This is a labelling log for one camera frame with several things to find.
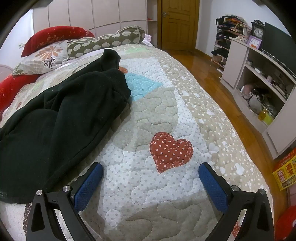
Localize black television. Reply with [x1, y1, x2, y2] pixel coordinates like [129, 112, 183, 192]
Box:
[262, 22, 295, 75]

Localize red long pillow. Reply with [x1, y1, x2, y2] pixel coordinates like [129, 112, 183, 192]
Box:
[0, 74, 40, 113]

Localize black pants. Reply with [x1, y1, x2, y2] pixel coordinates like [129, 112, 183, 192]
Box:
[1, 49, 131, 204]

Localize cluttered shoe rack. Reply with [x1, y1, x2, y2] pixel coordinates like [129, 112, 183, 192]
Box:
[211, 15, 251, 74]

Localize red pillow by wall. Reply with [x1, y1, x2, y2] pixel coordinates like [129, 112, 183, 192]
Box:
[21, 26, 94, 57]

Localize purple small clock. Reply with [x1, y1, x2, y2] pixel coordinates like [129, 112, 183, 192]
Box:
[247, 35, 262, 49]

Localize white wardrobe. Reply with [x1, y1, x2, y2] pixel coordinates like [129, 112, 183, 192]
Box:
[33, 0, 158, 47]

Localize pink bed sheet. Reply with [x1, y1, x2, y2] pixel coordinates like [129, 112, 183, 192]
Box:
[141, 34, 154, 47]

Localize olive bolster pillow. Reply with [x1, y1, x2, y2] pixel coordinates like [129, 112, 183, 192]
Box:
[67, 25, 145, 60]

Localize black ornate clock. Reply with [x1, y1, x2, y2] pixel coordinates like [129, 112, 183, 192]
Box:
[251, 20, 265, 40]

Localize white tv cabinet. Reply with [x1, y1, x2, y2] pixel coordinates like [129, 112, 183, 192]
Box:
[221, 38, 295, 159]

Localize floral pillow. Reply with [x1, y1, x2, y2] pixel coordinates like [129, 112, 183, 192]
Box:
[12, 40, 72, 76]

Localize yellow red box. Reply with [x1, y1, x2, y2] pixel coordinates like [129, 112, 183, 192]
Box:
[273, 148, 296, 190]

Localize wooden door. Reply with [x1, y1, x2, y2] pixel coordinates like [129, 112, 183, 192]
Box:
[157, 0, 200, 52]

